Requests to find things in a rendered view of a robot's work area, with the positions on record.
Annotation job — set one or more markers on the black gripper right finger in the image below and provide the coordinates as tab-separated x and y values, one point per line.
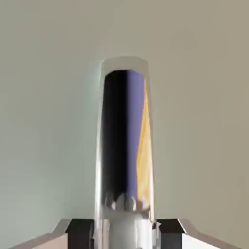
171	231

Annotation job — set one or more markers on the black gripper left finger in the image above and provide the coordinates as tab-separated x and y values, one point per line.
77	231

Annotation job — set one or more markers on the pale painted drawer front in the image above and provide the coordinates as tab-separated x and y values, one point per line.
39	97

